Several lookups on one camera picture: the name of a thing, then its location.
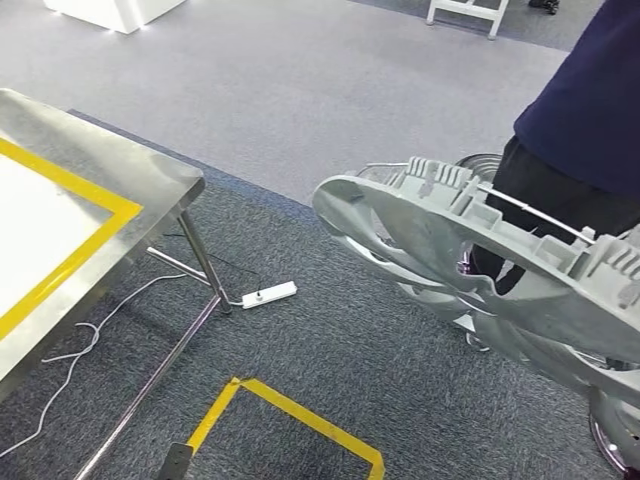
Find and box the grey plastic wheel hubcap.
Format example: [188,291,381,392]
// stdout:
[312,155,640,405]

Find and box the steel workbench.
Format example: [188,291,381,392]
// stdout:
[0,87,233,480]

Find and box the black round stool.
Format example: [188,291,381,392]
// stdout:
[454,153,503,354]

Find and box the white display plinth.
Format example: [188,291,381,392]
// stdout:
[44,0,186,34]

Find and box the white power strip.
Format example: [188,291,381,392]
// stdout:
[242,280,298,311]

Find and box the person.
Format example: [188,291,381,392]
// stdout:
[469,0,640,296]

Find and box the yellow tape double rectangle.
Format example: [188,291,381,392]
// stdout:
[0,137,144,342]

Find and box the white cable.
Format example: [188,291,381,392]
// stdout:
[0,273,189,460]

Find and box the white table frame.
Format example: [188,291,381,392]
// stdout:
[426,0,510,41]

